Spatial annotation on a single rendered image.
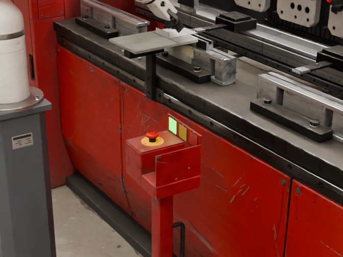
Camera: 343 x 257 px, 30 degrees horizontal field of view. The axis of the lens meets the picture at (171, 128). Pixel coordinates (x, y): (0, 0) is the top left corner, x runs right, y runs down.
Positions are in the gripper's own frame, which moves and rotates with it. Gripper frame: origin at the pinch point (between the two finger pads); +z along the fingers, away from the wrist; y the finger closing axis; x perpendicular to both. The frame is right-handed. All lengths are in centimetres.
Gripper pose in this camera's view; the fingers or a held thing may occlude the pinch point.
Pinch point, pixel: (173, 24)
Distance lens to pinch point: 235.2
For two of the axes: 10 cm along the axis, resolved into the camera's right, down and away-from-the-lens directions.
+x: -6.4, 7.6, -1.3
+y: -5.7, -3.5, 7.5
